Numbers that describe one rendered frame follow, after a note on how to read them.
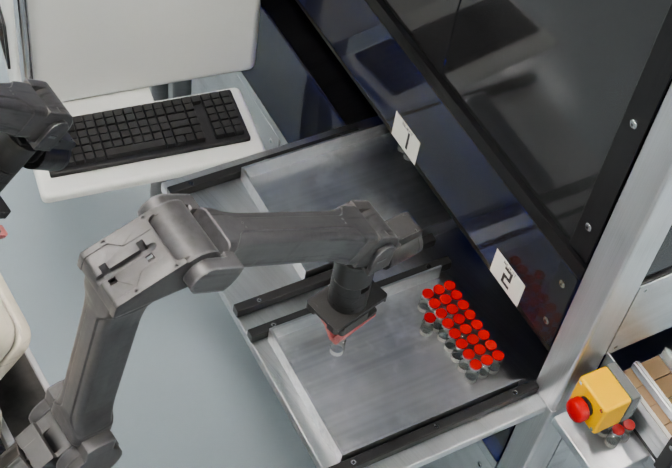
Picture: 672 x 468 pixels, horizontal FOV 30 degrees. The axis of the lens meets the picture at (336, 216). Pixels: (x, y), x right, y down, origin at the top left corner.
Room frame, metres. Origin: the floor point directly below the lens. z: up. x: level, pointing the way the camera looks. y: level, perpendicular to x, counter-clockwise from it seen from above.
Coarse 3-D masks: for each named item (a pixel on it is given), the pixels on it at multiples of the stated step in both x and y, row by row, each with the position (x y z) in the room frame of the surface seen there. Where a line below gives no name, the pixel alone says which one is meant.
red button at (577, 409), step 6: (576, 396) 1.10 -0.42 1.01; (570, 402) 1.09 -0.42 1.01; (576, 402) 1.09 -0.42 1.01; (582, 402) 1.09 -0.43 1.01; (570, 408) 1.08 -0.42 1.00; (576, 408) 1.08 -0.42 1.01; (582, 408) 1.08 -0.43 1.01; (588, 408) 1.08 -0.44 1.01; (570, 414) 1.08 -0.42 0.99; (576, 414) 1.07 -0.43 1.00; (582, 414) 1.07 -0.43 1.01; (588, 414) 1.07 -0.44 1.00; (576, 420) 1.07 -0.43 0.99; (582, 420) 1.07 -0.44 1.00
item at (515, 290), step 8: (496, 256) 1.33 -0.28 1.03; (496, 264) 1.32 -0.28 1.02; (504, 264) 1.31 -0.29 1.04; (496, 272) 1.32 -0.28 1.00; (504, 272) 1.31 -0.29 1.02; (512, 272) 1.29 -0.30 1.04; (504, 280) 1.30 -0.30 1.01; (512, 280) 1.29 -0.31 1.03; (520, 280) 1.28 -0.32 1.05; (504, 288) 1.30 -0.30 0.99; (512, 288) 1.28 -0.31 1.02; (520, 288) 1.27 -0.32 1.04; (512, 296) 1.28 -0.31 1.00; (520, 296) 1.27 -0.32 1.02
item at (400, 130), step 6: (396, 114) 1.60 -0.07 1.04; (396, 120) 1.60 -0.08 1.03; (402, 120) 1.59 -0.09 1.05; (396, 126) 1.60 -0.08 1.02; (402, 126) 1.59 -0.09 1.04; (396, 132) 1.60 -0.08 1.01; (402, 132) 1.58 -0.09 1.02; (408, 132) 1.57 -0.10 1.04; (396, 138) 1.59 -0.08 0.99; (402, 138) 1.58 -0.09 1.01; (414, 138) 1.55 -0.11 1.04; (402, 144) 1.58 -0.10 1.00; (408, 144) 1.56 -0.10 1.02; (414, 144) 1.55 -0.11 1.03; (408, 150) 1.56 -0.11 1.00; (414, 150) 1.55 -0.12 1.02; (408, 156) 1.56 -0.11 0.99; (414, 156) 1.54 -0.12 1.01; (414, 162) 1.54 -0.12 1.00
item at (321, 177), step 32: (384, 128) 1.70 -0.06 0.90; (288, 160) 1.58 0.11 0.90; (320, 160) 1.61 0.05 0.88; (352, 160) 1.62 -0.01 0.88; (384, 160) 1.64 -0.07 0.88; (256, 192) 1.47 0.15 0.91; (288, 192) 1.51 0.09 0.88; (320, 192) 1.53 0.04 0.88; (352, 192) 1.54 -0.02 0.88; (384, 192) 1.56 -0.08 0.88; (416, 192) 1.57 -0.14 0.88; (448, 224) 1.49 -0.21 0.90
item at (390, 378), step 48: (384, 288) 1.31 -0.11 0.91; (432, 288) 1.35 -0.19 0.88; (288, 336) 1.20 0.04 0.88; (384, 336) 1.23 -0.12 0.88; (432, 336) 1.25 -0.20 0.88; (336, 384) 1.12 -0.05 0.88; (384, 384) 1.14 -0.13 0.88; (432, 384) 1.16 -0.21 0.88; (480, 384) 1.17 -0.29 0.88; (336, 432) 1.03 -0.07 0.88; (384, 432) 1.05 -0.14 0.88
